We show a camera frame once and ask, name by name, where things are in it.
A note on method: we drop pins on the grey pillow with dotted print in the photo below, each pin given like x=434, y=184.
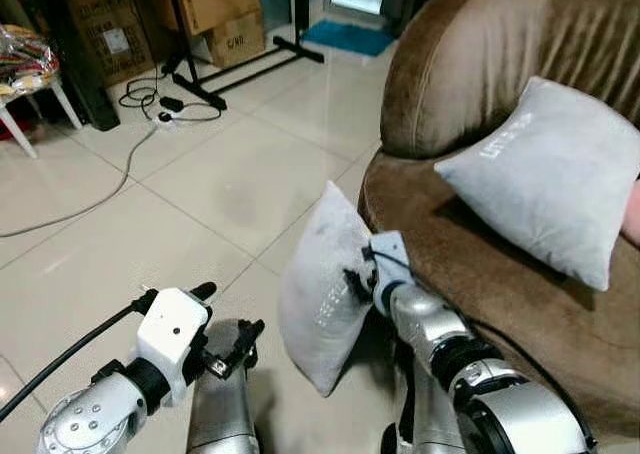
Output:
x=318, y=294

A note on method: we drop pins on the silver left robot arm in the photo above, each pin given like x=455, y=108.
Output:
x=95, y=419

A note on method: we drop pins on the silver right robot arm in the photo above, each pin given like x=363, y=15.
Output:
x=470, y=374

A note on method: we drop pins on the brown fabric sofa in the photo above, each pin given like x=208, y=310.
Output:
x=500, y=274

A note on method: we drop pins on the grey pillow with white print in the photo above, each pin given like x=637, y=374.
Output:
x=550, y=179

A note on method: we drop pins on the white power strip with plugs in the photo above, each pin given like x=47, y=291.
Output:
x=167, y=117

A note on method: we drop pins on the black metal stand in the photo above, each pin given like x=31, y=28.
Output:
x=205, y=84

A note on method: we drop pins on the blue door mat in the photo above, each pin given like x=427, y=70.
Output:
x=348, y=37

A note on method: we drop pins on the small printed cardboard box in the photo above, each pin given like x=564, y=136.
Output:
x=238, y=42

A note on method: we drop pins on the cardboard box with white label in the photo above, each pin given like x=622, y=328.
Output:
x=110, y=34

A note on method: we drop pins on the white stool with colourful bag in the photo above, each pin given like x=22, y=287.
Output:
x=22, y=69

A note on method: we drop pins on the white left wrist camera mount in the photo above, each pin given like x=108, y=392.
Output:
x=170, y=329

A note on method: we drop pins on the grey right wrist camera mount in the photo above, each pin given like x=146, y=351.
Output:
x=392, y=249

